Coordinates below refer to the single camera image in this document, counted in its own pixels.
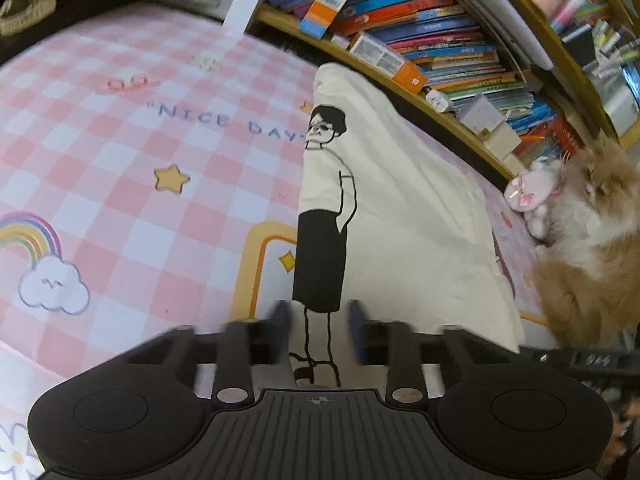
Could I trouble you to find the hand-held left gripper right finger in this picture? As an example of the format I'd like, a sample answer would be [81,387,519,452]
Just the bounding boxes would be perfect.
[348,301,516,405]

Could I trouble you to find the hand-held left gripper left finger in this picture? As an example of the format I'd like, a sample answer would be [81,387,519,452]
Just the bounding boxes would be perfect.
[120,302,293,406]

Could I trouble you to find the cream t-shirt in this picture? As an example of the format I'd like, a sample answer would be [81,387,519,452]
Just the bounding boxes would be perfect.
[291,62,526,391]

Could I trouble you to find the fluffy ginger cat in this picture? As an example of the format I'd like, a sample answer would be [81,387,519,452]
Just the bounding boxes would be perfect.
[532,132,640,351]

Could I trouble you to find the white pink plush bunny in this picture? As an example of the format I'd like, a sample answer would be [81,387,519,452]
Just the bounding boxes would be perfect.
[502,157,566,241]

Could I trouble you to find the pink checked desk mat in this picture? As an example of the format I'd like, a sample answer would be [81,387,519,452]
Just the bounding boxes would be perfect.
[0,2,561,480]

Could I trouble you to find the white charger plug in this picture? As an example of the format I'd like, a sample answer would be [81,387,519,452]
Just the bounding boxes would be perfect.
[424,87,455,113]

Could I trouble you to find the white cube box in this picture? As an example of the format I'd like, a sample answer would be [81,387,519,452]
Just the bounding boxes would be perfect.
[457,94,507,137]

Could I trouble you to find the long white orange toothpaste box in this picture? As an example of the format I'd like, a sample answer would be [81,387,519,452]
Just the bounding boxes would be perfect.
[348,30,430,93]

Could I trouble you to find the row of colourful books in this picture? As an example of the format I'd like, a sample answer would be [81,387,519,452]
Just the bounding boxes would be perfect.
[265,0,586,161]

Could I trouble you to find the black case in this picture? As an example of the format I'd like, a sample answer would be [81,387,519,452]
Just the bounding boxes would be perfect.
[0,0,156,63]

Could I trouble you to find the beige strap wristwatch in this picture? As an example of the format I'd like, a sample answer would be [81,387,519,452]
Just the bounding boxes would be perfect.
[0,0,56,36]

